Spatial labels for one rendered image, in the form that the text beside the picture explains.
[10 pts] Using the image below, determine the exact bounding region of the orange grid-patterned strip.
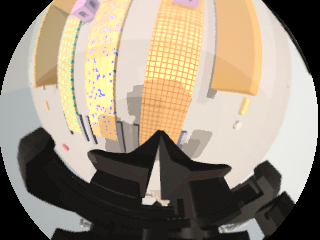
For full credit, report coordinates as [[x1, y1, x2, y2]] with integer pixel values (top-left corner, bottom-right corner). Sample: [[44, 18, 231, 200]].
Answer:
[[139, 55, 199, 145]]

